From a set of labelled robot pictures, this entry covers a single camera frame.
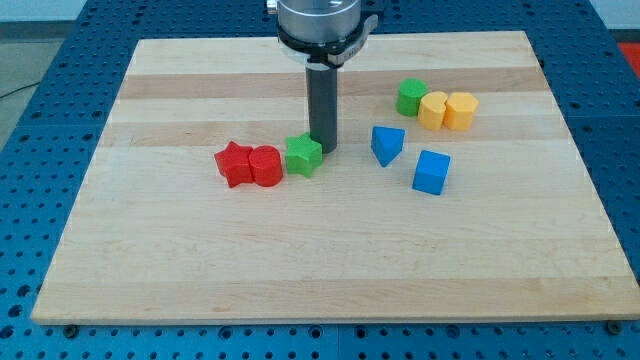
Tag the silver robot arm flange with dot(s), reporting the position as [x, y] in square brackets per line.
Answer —
[321, 34]

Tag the green star block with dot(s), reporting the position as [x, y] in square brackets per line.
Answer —
[303, 155]

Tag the red cylinder block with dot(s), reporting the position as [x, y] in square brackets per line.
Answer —
[265, 164]

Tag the blue triangle block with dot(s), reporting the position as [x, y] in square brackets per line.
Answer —
[387, 143]

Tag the red star block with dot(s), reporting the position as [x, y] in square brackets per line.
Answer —
[233, 164]

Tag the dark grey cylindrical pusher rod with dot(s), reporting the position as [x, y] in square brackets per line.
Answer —
[322, 107]

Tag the blue cube block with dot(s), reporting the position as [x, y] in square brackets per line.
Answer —
[431, 172]

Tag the green cylinder block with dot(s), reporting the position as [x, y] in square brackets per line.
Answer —
[409, 95]

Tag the yellow heart block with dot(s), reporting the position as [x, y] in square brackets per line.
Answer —
[432, 109]

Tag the wooden board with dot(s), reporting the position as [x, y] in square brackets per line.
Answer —
[157, 237]

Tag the yellow hexagon block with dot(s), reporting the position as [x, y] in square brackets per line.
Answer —
[460, 110]

